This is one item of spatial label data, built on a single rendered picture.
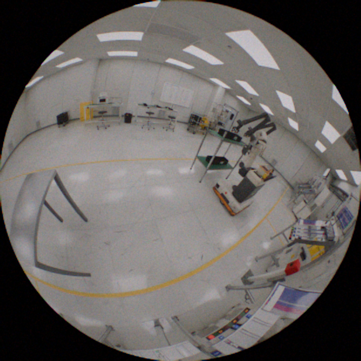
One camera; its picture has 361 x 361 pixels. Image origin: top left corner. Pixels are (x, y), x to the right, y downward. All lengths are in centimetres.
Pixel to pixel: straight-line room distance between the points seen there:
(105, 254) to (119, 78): 604
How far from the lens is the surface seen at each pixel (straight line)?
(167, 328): 149
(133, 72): 602
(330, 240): 188
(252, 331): 92
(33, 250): 79
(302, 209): 493
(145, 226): 136
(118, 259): 131
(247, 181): 168
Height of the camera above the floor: 127
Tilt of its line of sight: 40 degrees down
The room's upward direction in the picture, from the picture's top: 21 degrees clockwise
